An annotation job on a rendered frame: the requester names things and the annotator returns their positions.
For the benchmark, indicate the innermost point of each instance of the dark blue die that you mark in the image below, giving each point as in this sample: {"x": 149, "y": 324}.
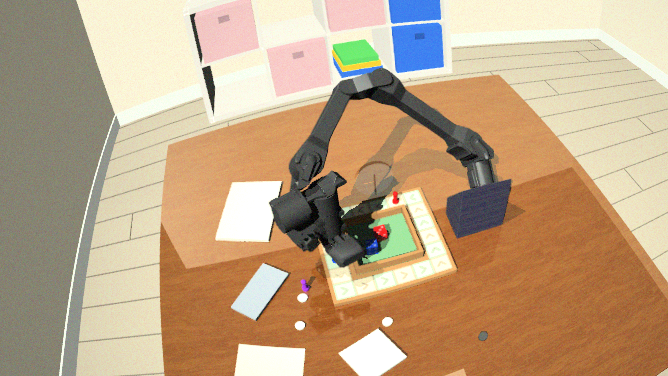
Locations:
{"x": 371, "y": 246}

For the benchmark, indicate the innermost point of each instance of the red die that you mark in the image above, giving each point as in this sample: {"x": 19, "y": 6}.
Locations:
{"x": 380, "y": 233}

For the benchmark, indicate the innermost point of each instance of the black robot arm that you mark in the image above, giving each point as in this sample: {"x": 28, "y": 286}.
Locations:
{"x": 292, "y": 210}

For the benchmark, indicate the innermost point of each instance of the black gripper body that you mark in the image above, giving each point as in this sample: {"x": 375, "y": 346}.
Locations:
{"x": 345, "y": 249}

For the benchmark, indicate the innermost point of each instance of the tan board border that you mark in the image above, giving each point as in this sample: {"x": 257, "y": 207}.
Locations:
{"x": 390, "y": 268}

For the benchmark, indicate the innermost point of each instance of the white square game track with arrows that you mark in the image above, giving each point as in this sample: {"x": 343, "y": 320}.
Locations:
{"x": 401, "y": 246}

